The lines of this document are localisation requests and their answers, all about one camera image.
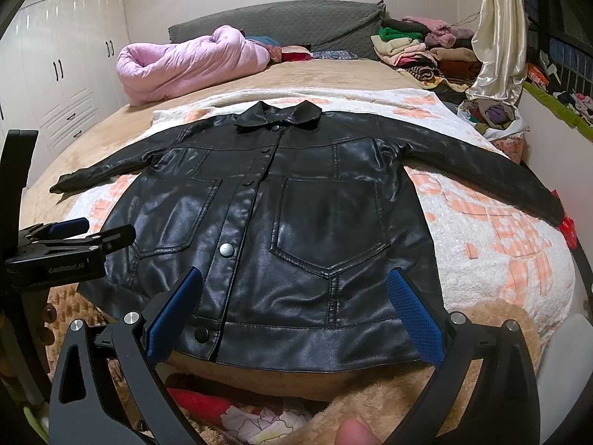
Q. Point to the white wardrobe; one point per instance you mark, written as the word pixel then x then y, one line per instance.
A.
pixel 58 71

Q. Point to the pile of folded clothes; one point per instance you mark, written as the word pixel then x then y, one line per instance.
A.
pixel 436 55

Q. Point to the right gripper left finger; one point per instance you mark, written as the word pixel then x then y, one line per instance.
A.
pixel 85 407

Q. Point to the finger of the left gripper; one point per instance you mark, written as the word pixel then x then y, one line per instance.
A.
pixel 102 243
pixel 53 231

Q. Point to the green edged clothes shelf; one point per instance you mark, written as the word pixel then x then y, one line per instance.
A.
pixel 564 86

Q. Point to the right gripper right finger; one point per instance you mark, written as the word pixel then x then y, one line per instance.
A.
pixel 504 405

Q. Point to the red floral fabric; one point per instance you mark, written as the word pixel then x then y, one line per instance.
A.
pixel 242 416

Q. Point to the red plastic bag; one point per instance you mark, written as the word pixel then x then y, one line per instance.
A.
pixel 568 229

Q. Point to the white pink patterned blanket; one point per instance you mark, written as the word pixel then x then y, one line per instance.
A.
pixel 485 248

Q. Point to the pink rolled duvet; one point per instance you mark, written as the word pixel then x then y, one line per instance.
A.
pixel 155 72

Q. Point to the right hand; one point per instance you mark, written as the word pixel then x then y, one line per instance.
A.
pixel 356 431

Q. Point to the grey headboard cover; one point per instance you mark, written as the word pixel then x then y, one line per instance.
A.
pixel 318 25

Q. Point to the tan bed cover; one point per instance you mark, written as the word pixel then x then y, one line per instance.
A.
pixel 40 206

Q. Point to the cream satin curtain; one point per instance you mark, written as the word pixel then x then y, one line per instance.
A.
pixel 500 44

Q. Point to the bag of clothes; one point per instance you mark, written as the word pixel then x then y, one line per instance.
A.
pixel 491 118

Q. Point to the black leather jacket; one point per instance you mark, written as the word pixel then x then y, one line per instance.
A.
pixel 294 217

